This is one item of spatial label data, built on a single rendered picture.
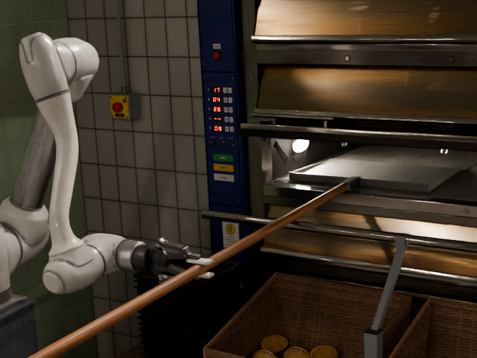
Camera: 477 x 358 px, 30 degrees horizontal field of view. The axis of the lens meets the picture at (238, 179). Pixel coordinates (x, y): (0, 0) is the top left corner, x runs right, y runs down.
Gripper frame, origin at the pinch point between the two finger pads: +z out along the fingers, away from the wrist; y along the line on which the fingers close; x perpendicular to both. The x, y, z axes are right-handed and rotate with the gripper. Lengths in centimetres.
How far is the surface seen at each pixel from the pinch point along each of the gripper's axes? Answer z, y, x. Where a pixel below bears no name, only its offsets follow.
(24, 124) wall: -123, -22, -59
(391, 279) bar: 37, 12, -43
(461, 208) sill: 42, 1, -88
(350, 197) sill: 3, 2, -88
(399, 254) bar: 37, 6, -49
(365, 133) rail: 15, -24, -74
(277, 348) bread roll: -20, 57, -73
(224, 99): -46, -31, -86
